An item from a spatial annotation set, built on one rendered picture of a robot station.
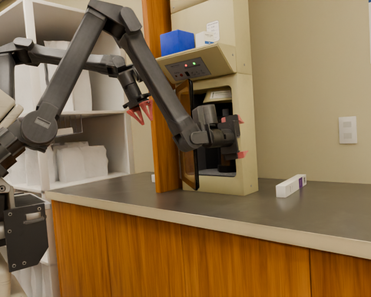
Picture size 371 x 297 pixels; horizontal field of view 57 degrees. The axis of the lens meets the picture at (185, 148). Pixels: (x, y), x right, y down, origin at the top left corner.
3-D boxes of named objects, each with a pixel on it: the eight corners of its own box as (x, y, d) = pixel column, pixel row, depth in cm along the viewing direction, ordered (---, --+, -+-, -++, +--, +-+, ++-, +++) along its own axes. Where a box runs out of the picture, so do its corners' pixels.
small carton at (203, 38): (205, 51, 135) (204, 35, 134) (214, 48, 131) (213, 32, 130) (196, 50, 132) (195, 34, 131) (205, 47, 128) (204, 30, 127)
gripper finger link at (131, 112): (143, 125, 136) (133, 104, 136) (157, 118, 133) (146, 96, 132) (133, 129, 131) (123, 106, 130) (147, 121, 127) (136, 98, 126)
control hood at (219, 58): (175, 83, 151) (173, 60, 150) (237, 72, 129) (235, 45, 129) (155, 82, 142) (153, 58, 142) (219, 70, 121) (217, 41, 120)
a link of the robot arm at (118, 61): (113, 73, 138) (111, 58, 130) (139, 63, 141) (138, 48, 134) (126, 94, 133) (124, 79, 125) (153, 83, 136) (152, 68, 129)
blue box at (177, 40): (177, 59, 148) (176, 38, 147) (195, 55, 141) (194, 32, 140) (161, 57, 140) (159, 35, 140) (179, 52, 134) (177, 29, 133)
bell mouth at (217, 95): (218, 104, 159) (218, 91, 159) (252, 99, 148) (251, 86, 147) (194, 104, 146) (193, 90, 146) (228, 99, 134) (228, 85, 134)
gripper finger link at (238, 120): (250, 114, 115) (234, 113, 108) (253, 135, 114) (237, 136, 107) (233, 118, 119) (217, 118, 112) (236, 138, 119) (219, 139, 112)
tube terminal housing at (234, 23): (215, 180, 173) (205, 24, 168) (274, 184, 151) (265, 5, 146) (182, 190, 154) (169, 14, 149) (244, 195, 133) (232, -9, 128)
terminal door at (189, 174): (182, 179, 152) (176, 88, 150) (198, 191, 122) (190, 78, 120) (181, 179, 152) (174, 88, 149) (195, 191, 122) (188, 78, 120)
